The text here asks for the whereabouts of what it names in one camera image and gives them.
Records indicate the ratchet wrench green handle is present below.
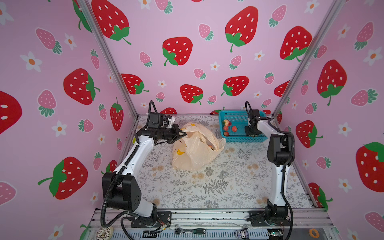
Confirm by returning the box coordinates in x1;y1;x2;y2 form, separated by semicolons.
174;228;206;235

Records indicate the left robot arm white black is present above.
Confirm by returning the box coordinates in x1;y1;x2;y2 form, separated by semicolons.
101;113;187;229

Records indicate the aluminium rail frame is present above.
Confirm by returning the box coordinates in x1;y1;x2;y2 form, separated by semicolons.
85;209;341;240

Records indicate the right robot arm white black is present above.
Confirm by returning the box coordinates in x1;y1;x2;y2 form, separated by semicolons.
245;110;295;225

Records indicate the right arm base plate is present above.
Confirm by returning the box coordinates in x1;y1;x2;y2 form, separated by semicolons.
246;211;291;227

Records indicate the donut shaped tape roll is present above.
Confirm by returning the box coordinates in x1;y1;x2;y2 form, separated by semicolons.
95;227;114;240

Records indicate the green circuit board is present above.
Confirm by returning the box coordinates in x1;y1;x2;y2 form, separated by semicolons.
268;229;284;240

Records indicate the small red fake fruit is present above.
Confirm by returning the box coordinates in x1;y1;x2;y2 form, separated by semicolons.
223;126;229;137

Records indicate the teal plastic basket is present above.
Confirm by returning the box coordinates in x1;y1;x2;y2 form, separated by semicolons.
219;110;268;143

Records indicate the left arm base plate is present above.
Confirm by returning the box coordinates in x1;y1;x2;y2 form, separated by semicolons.
131;211;172;228

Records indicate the banana print plastic bag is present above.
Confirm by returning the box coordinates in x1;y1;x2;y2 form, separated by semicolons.
172;122;226;172

